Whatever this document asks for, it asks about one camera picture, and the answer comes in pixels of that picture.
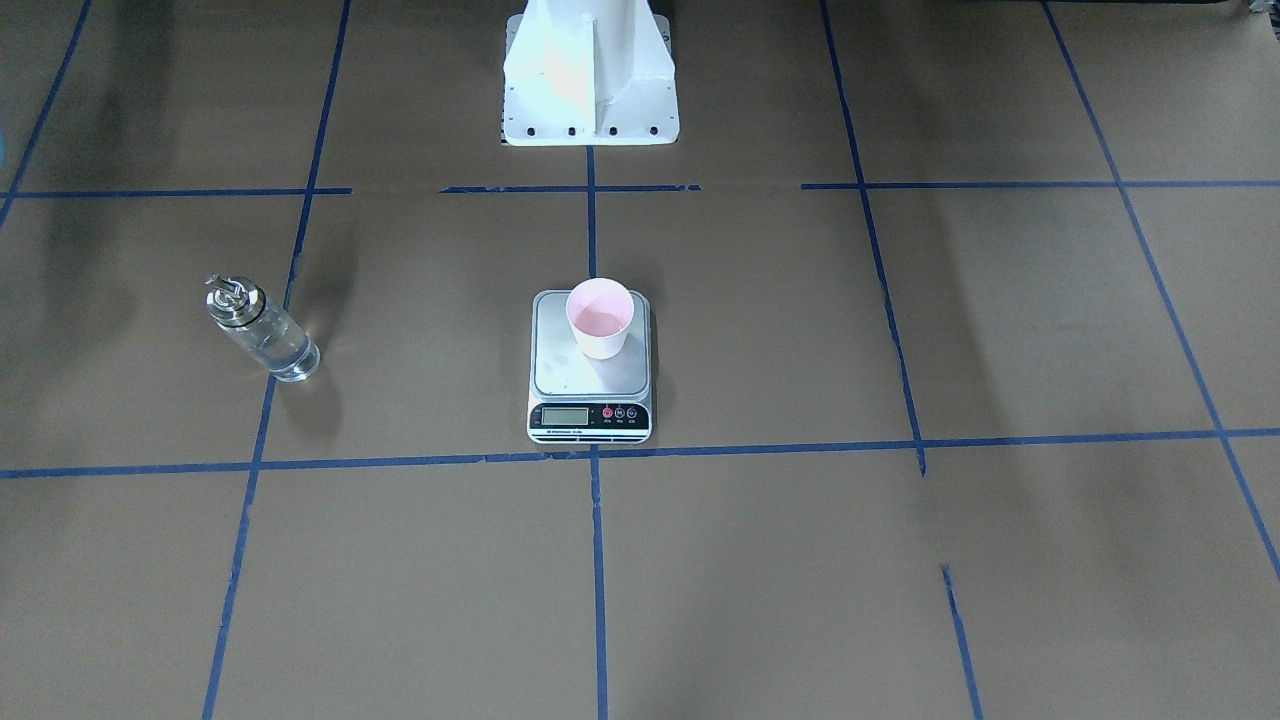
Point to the digital kitchen scale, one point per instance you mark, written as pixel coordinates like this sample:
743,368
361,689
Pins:
578,400

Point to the pink paper cup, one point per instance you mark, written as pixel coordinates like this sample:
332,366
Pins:
600,312

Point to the glass sauce bottle metal spout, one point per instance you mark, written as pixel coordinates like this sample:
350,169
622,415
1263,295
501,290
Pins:
249,315

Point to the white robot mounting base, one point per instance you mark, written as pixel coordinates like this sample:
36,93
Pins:
589,73

